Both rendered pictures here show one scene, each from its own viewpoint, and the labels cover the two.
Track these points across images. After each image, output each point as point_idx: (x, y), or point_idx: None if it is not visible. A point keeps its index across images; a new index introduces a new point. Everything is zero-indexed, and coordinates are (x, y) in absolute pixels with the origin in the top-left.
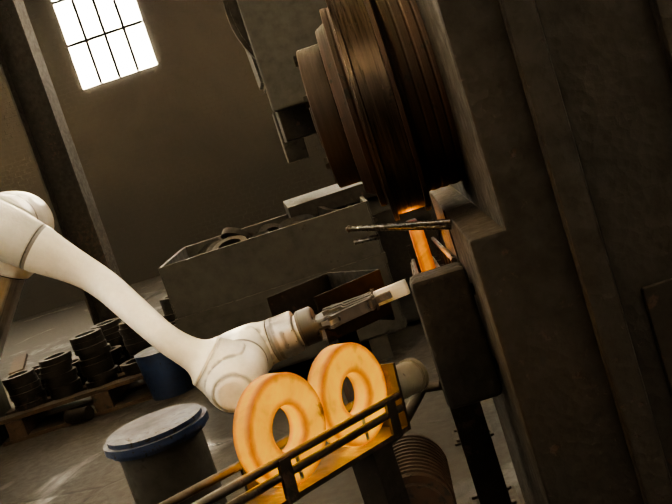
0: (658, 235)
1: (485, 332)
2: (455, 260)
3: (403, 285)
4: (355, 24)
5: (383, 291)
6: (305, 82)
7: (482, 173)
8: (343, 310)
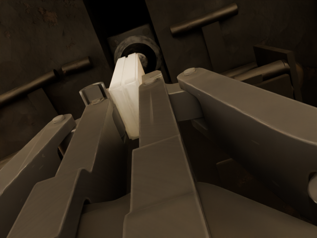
0: None
1: (304, 85)
2: (91, 61)
3: (141, 66)
4: None
5: (140, 77)
6: None
7: None
8: (295, 100)
